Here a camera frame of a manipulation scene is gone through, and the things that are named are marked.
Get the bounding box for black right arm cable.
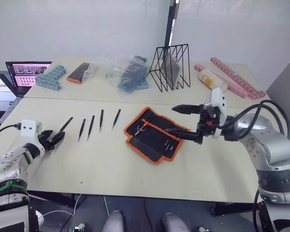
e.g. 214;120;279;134
223;99;290;141

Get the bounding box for long pink block strip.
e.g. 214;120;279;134
210;57;267;100

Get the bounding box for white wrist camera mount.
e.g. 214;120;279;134
203;87;229;140
20;119;45;158

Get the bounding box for black vertical pole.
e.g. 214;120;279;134
162;0;181;61

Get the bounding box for black wire file rack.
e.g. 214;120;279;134
148;43;192;93

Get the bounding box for blue black tool kit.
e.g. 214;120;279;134
117;55;147;93

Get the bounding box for clear crumpled plastic bag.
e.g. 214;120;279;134
101;49;152;97

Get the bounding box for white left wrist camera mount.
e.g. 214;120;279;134
20;119;45;158

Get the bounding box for black orange-trimmed tool roll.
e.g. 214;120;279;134
123;106;185;165

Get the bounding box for black orange pouch in bag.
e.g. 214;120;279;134
66;62;98;85

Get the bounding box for white floor cable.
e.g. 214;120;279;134
38;192;85;225

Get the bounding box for grey rounded robot foot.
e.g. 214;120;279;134
162;212;190;232
102;209;126;232

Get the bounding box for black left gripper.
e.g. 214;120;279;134
38;130;66;153

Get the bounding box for open black laptop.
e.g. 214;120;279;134
5;61;53;98

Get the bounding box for teal plastic block tray stack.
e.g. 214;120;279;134
34;64;67;91

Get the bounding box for small teal plastic block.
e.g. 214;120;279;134
136;77;150;91

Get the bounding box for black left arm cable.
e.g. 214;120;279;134
0;123;23;144

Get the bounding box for small orange-handled pliers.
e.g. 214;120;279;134
134;118;149;135

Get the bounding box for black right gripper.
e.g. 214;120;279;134
164;103;220;146

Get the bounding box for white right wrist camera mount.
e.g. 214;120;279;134
203;87;229;140

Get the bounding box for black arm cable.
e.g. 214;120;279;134
223;99;290;141
0;123;23;144

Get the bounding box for small metal screwdriver bits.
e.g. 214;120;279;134
163;139;177;152

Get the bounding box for dark grey flat board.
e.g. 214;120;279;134
162;51;182;90

